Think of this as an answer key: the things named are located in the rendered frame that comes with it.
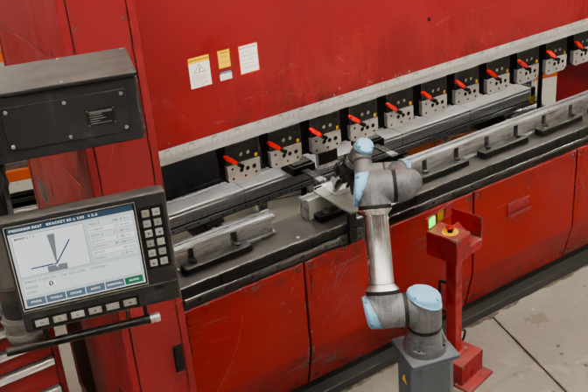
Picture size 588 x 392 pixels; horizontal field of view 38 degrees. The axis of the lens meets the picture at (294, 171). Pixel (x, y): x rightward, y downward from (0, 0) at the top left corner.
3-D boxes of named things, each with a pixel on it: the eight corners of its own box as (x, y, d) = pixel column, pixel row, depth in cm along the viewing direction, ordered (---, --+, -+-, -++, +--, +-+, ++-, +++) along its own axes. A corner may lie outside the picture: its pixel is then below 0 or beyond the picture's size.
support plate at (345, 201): (350, 214, 342) (350, 213, 341) (313, 192, 362) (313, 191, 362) (385, 200, 350) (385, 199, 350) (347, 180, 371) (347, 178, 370)
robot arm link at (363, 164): (385, 179, 323) (381, 154, 329) (355, 182, 323) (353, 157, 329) (383, 189, 330) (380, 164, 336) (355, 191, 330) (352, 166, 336)
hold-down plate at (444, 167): (421, 184, 387) (421, 178, 386) (413, 180, 391) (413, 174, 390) (469, 164, 401) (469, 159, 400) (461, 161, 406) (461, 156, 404)
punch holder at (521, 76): (516, 86, 408) (517, 52, 401) (503, 81, 414) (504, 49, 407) (538, 78, 415) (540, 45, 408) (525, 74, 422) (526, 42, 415)
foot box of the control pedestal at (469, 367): (470, 395, 385) (470, 374, 380) (424, 373, 401) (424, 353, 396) (493, 372, 398) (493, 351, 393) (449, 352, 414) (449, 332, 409)
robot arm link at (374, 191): (410, 329, 282) (395, 167, 285) (366, 333, 282) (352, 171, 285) (406, 325, 294) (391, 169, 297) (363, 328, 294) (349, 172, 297)
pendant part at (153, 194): (26, 334, 240) (-3, 224, 224) (25, 312, 250) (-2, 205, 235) (182, 298, 250) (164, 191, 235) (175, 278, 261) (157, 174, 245)
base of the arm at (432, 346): (454, 353, 291) (454, 329, 286) (415, 364, 287) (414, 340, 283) (434, 329, 304) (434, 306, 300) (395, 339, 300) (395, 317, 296)
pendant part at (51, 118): (9, 376, 246) (-67, 103, 210) (9, 330, 267) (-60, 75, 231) (180, 334, 258) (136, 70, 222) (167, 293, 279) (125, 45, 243)
